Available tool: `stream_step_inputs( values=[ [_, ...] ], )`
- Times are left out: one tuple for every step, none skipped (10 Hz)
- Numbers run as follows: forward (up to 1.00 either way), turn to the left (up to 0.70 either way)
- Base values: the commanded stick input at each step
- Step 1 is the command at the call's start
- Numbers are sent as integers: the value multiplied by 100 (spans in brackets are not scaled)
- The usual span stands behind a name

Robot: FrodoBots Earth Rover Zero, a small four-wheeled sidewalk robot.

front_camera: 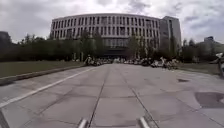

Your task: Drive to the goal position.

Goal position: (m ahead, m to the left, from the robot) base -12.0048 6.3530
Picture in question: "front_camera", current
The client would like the row of parked bicycles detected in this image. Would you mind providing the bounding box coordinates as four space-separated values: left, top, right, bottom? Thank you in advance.
83 55 181 71

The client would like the grey stone slab plaza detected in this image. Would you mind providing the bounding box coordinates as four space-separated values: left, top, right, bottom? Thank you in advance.
0 63 224 128

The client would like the large curved pale building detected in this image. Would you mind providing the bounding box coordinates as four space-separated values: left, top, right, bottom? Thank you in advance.
49 13 183 58

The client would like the row of trees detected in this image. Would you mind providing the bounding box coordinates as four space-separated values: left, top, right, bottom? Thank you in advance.
0 31 224 64

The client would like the robot's own part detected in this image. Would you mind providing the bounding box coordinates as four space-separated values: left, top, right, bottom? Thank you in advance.
139 116 151 128
77 118 88 128

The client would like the stone kerb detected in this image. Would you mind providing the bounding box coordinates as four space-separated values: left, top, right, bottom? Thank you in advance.
0 64 86 87

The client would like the grass lawn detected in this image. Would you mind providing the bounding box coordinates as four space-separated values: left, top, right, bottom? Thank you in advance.
178 62 222 76
0 60 85 79

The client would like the vehicle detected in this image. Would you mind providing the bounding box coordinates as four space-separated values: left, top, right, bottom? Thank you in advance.
215 52 224 78

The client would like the dark building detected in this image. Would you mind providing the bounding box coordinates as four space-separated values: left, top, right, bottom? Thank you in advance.
0 31 12 48

